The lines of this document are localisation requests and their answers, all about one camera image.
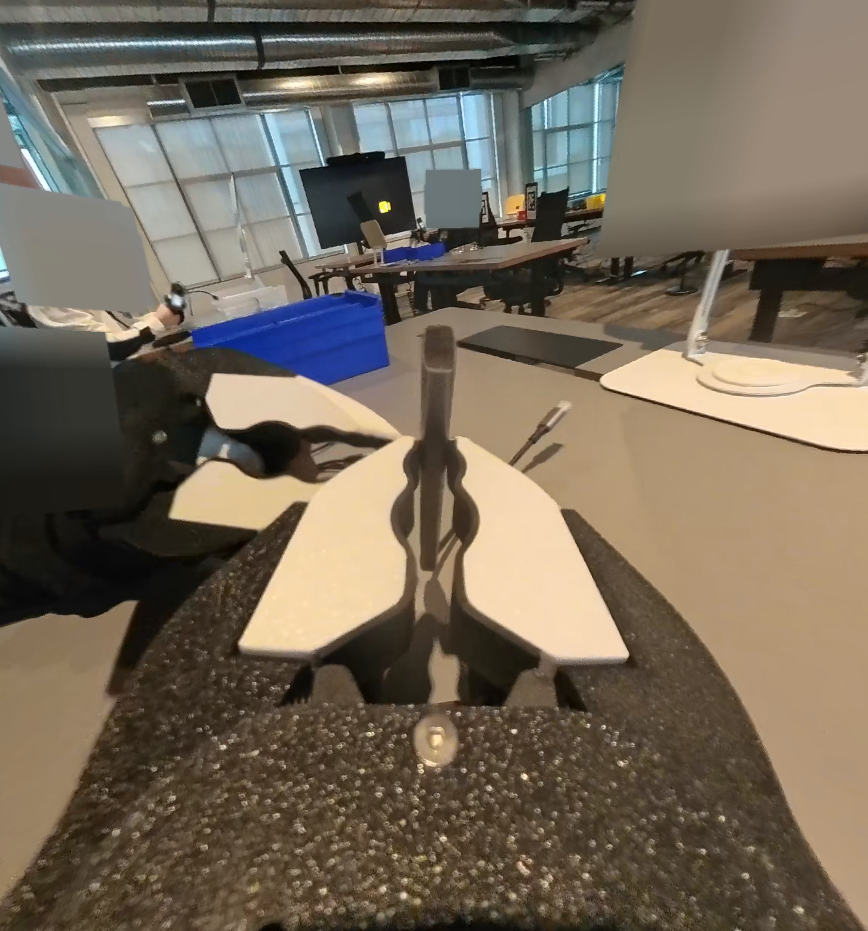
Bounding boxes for grey desk wooden edge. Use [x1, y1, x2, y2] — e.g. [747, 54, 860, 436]
[316, 237, 589, 322]

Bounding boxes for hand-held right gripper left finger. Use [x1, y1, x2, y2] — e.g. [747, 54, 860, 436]
[237, 435, 426, 705]

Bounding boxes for large paned windows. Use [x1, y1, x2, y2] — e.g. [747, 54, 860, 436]
[92, 69, 624, 286]

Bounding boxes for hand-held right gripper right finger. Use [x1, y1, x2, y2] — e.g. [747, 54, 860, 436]
[444, 435, 631, 706]

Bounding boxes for blue plastic bin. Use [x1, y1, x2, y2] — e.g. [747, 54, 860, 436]
[191, 289, 393, 386]

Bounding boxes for grey usb hub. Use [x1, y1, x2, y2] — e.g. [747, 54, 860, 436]
[421, 324, 457, 573]

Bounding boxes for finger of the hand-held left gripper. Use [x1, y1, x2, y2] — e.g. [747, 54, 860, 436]
[168, 452, 368, 532]
[205, 372, 404, 445]

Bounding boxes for silver air duct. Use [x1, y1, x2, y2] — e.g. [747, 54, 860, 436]
[5, 18, 602, 75]
[146, 69, 537, 117]

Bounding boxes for black monitor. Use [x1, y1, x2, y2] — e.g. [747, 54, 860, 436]
[531, 187, 570, 244]

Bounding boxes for grey braided cable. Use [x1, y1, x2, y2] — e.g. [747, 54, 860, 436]
[508, 400, 574, 466]

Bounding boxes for long grey desk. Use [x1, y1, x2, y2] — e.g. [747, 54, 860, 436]
[732, 231, 868, 344]

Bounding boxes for large black wall screen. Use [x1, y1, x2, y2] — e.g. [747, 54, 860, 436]
[299, 151, 418, 250]

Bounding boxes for black desk panel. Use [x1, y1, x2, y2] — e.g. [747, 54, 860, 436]
[457, 324, 625, 370]

